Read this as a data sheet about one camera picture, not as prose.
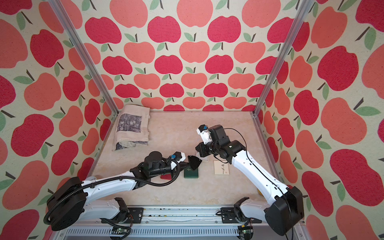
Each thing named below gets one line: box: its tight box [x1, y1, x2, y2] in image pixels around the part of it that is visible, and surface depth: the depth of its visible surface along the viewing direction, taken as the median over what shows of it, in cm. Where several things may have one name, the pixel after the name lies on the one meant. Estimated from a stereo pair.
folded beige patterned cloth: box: [112, 104, 151, 151], surface depth 106 cm
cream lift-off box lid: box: [213, 160, 230, 175], surface depth 90 cm
